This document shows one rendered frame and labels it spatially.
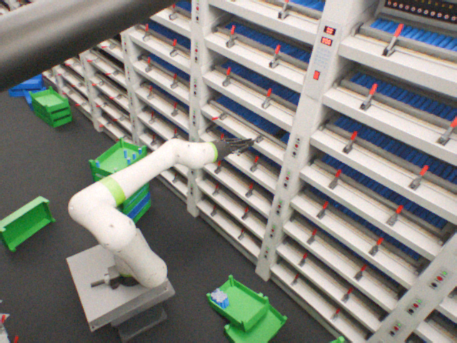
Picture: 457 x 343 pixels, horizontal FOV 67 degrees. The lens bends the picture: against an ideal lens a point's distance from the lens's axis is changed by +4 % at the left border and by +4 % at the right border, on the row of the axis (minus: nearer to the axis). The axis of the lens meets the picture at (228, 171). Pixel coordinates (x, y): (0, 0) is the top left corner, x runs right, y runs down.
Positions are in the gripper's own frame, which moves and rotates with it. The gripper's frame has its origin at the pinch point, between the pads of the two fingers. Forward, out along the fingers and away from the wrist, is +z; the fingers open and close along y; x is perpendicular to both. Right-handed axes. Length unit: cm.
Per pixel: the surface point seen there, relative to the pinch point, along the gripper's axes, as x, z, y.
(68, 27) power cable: 63, -117, 67
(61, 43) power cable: 62, -117, 67
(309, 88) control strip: 35.9, -1.9, 21.4
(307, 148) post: 10.8, 5.1, 27.4
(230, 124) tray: -1.0, 8.2, -19.7
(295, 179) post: -7.4, 8.1, 26.7
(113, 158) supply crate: -52, -20, -82
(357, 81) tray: 44, 7, 34
